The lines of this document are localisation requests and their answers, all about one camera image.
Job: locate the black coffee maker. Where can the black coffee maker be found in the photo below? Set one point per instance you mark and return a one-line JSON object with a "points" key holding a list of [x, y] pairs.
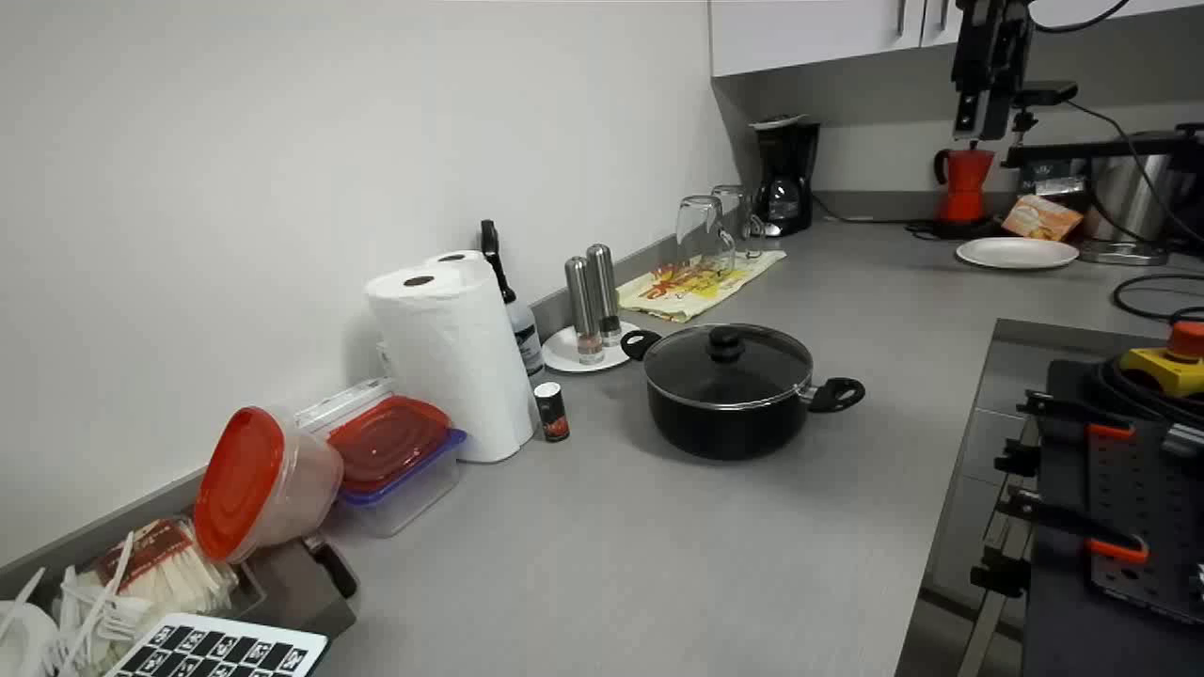
{"points": [[784, 176]]}

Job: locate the black pegboard mount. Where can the black pegboard mount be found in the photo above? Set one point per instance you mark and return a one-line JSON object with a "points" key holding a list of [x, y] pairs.
{"points": [[1141, 503]]}

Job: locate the black horizontal bar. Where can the black horizontal bar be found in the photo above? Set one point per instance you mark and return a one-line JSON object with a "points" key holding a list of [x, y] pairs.
{"points": [[1103, 150]]}

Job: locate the rectangular container red lid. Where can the rectangular container red lid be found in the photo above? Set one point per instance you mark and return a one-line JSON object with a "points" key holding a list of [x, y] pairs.
{"points": [[388, 444]]}

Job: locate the brown and white packet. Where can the brown and white packet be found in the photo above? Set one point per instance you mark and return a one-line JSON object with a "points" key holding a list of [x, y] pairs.
{"points": [[169, 566]]}

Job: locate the yellow emergency stop box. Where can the yellow emergency stop box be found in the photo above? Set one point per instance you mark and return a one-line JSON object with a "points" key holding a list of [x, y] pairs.
{"points": [[1166, 362]]}

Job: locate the grey storage box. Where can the grey storage box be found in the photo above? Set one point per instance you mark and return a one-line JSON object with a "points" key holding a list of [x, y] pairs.
{"points": [[296, 589]]}

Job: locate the white dinner plate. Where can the white dinner plate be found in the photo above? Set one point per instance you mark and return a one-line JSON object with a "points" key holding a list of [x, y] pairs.
{"points": [[1018, 255]]}

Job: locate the black camera on stand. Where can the black camera on stand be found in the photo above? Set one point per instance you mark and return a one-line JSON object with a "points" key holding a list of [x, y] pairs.
{"points": [[1036, 96]]}

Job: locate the red moka pot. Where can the red moka pot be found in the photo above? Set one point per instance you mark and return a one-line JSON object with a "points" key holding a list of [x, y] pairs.
{"points": [[964, 191]]}

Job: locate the orange snack packet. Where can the orange snack packet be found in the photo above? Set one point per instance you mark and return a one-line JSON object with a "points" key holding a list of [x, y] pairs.
{"points": [[1039, 216]]}

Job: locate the white wall cabinet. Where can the white wall cabinet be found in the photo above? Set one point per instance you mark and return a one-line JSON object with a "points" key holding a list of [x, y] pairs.
{"points": [[804, 32]]}

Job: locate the small spice jar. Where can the small spice jar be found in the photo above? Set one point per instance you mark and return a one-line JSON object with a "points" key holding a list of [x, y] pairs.
{"points": [[552, 416]]}

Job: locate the white paper towel roll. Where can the white paper towel roll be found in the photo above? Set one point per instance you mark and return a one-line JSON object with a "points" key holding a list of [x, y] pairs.
{"points": [[459, 263], [451, 362]]}

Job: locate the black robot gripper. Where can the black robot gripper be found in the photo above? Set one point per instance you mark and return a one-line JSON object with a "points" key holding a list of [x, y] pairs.
{"points": [[992, 43]]}

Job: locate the black cooking pot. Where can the black cooking pot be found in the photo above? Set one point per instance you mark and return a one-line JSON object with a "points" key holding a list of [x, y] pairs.
{"points": [[727, 428]]}

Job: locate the glass pot lid black knob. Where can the glass pot lid black knob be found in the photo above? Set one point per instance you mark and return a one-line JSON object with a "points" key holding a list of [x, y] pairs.
{"points": [[727, 362]]}

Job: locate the round container red lid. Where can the round container red lid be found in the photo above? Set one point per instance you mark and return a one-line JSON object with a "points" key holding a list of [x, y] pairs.
{"points": [[245, 482]]}

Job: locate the dark glass bottle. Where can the dark glass bottle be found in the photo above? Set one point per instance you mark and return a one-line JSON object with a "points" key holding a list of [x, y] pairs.
{"points": [[493, 258]]}

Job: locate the small white saucer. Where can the small white saucer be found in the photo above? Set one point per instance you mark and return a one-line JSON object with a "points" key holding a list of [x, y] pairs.
{"points": [[565, 359]]}

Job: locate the clear wine glass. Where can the clear wine glass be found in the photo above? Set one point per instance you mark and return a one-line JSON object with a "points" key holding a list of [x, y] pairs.
{"points": [[731, 209]]}

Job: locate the black and white keypad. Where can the black and white keypad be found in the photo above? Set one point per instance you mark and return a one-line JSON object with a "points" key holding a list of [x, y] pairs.
{"points": [[220, 650]]}

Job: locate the steel grinder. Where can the steel grinder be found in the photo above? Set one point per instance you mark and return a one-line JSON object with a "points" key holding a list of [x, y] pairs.
{"points": [[579, 304], [602, 285]]}

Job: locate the white plastic cutlery bundle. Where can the white plastic cutlery bundle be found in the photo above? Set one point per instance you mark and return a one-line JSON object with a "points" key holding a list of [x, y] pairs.
{"points": [[61, 621]]}

